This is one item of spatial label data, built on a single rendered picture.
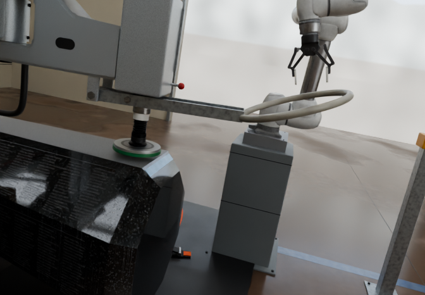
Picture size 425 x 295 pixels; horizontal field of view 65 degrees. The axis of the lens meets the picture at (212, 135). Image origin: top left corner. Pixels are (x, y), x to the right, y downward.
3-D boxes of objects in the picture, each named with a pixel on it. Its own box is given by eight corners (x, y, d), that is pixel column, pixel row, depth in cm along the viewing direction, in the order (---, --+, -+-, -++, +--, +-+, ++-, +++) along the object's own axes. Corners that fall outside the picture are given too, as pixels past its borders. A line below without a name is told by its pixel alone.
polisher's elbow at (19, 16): (4, 41, 140) (6, -8, 136) (-32, 34, 144) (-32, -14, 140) (38, 45, 158) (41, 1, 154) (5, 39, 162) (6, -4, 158)
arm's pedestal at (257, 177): (217, 223, 277) (234, 130, 260) (278, 239, 268) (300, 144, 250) (202, 254, 229) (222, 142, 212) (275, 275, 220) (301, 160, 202)
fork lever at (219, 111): (82, 100, 143) (83, 88, 142) (100, 95, 162) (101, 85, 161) (242, 124, 139) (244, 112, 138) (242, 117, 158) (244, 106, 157)
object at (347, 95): (237, 130, 125) (235, 123, 124) (239, 112, 173) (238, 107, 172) (373, 102, 118) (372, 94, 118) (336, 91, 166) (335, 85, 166)
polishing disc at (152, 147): (159, 156, 147) (160, 154, 147) (109, 150, 144) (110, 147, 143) (160, 144, 168) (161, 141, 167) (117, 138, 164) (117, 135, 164)
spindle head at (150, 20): (75, 90, 141) (84, -24, 132) (97, 87, 163) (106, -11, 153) (159, 105, 139) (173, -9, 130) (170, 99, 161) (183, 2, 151)
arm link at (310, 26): (298, 23, 153) (299, 37, 154) (298, 21, 144) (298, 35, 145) (319, 21, 150) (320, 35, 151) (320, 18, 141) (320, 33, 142)
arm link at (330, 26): (284, 120, 235) (315, 127, 232) (284, 129, 220) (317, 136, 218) (314, 4, 202) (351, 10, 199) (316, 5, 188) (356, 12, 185)
